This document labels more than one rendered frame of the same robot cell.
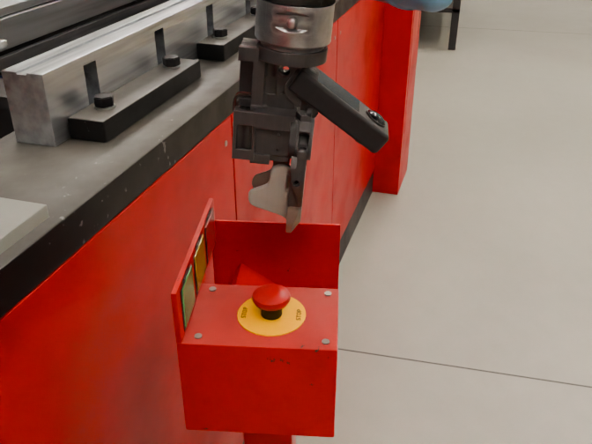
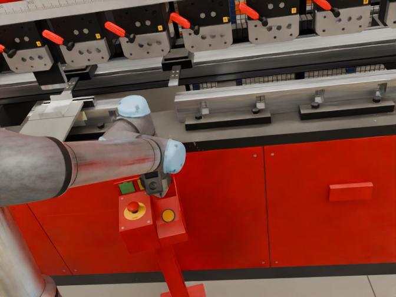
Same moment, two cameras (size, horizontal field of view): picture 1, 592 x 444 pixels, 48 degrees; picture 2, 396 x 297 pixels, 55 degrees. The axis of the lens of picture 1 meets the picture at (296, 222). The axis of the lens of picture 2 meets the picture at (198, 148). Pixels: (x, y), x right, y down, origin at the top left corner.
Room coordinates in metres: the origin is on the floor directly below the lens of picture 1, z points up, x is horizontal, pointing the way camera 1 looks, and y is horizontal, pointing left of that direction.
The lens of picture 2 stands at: (0.70, -0.85, 1.67)
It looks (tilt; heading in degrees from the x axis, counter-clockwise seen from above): 39 degrees down; 83
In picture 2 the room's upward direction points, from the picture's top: 11 degrees counter-clockwise
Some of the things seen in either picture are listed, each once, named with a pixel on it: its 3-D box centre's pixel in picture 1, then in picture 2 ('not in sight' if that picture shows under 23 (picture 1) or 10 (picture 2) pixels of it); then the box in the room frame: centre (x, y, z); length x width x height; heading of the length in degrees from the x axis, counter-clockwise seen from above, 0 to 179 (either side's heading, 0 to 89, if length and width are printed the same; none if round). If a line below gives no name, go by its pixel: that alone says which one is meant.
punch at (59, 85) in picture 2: not in sight; (50, 76); (0.39, 0.46, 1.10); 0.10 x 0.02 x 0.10; 163
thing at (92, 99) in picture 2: not in sight; (69, 104); (0.41, 0.45, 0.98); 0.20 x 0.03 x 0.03; 163
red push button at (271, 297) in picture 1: (271, 305); (134, 208); (0.56, 0.03, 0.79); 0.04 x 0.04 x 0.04
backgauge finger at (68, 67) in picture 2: not in sight; (73, 78); (0.43, 0.60, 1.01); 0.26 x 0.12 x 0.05; 73
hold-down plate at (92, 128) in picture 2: not in sight; (77, 133); (0.41, 0.39, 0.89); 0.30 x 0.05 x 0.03; 163
